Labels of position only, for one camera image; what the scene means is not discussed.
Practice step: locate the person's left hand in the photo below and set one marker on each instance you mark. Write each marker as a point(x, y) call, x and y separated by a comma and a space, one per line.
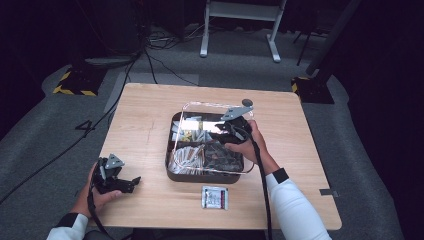
point(90, 201)

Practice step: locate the pile of dark packets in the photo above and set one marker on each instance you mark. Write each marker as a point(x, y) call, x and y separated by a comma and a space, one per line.
point(223, 160)

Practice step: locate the round grey table grommet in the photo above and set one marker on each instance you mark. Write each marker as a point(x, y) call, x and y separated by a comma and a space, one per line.
point(247, 101)

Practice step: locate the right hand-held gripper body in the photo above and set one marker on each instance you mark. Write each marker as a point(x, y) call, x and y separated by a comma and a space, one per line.
point(240, 131)

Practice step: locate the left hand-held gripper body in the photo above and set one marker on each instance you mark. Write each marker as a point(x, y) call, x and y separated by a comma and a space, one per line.
point(106, 181)

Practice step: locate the single white red-printed sachet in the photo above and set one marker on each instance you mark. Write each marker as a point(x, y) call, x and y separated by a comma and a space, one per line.
point(215, 197)

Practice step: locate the pile of yellow white packets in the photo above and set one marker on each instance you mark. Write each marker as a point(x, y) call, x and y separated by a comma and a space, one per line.
point(188, 135)

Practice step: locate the dark square divided box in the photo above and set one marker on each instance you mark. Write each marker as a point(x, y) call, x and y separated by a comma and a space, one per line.
point(200, 178)

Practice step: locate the black slanted post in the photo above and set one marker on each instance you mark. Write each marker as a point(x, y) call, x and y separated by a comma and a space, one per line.
point(328, 40)

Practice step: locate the flat grey base plate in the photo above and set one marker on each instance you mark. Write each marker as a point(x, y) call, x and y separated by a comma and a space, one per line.
point(106, 61)

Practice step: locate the black tripod legs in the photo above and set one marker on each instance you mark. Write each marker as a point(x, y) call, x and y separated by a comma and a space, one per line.
point(305, 46)

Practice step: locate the person's right hand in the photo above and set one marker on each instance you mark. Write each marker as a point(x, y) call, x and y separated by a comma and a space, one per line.
point(248, 150)

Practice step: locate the white metal stand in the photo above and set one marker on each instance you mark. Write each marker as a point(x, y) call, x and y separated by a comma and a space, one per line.
point(243, 10)

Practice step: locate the black yellow striped base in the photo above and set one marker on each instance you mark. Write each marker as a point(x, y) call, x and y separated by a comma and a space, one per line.
point(313, 90)
point(78, 83)

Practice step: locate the clear plastic box lid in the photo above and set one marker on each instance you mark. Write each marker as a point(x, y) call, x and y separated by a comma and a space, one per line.
point(200, 108)

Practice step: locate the pile of white stick packets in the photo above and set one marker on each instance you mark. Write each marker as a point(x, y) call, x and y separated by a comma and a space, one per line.
point(186, 158)

